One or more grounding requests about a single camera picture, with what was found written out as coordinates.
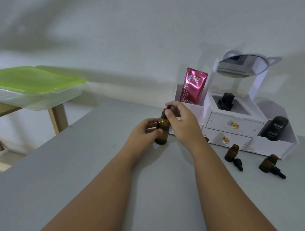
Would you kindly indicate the person's right thumb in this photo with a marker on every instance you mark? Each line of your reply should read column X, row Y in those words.
column 172, row 115

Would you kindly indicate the person's left hand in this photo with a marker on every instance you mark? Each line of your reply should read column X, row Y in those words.
column 140, row 139

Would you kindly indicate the black square perfume bottle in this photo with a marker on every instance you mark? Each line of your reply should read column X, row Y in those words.
column 226, row 101

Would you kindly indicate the person's right forearm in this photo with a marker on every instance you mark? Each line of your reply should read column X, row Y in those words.
column 226, row 190

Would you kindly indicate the green container lid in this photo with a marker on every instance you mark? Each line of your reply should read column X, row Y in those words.
column 35, row 79

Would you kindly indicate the person's left forearm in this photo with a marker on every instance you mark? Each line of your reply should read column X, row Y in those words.
column 100, row 195

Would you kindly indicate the black dropper cap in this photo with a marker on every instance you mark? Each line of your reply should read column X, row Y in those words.
column 165, row 114
column 278, row 173
column 238, row 164

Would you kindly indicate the pink foil sachet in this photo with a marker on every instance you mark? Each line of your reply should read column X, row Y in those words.
column 194, row 85

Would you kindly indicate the wooden side table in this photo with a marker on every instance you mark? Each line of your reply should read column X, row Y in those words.
column 57, row 119

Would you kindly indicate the dark green tube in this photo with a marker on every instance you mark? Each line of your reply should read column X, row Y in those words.
column 276, row 128

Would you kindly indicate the clear plastic storage container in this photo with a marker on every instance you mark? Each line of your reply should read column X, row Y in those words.
column 38, row 98

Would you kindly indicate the person's right hand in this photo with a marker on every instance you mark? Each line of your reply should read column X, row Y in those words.
column 188, row 128

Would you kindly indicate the person's left thumb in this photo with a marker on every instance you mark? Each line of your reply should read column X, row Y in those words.
column 154, row 132

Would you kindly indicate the gold drawer knob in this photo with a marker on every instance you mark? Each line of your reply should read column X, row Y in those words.
column 235, row 125
column 226, row 140

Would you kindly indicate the round tilting mirror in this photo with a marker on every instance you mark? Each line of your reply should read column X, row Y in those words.
column 243, row 65

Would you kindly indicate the white cosmetic organizer with drawers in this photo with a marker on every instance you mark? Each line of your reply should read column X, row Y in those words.
column 238, row 128

